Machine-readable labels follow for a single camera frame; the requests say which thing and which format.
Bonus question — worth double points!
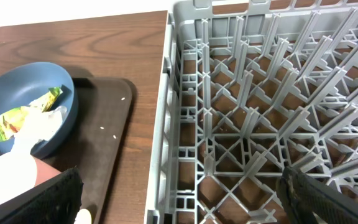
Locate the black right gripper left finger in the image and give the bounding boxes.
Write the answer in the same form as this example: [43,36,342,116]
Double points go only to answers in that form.
[0,167,83,223]

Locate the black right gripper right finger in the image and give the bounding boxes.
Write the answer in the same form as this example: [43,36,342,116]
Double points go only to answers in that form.
[276,166,358,224]

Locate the pink cup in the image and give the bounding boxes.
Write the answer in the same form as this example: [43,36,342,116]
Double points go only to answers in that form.
[0,152,60,205]

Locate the yellow green snack wrapper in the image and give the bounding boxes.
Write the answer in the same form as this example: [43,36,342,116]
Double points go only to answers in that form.
[0,87,63,141]

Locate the white tissue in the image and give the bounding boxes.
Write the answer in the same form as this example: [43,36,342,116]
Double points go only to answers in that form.
[11,106,68,154]

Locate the grey dishwasher rack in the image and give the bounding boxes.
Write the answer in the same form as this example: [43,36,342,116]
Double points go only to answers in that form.
[144,1,358,223]

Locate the yellow plastic spoon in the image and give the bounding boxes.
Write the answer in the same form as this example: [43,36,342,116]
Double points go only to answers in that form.
[73,208,92,224]

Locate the dark brown serving tray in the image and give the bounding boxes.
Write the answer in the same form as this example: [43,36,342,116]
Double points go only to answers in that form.
[44,78,132,223]

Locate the dark blue plate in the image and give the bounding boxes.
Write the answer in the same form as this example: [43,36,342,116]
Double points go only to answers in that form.
[0,62,78,159]

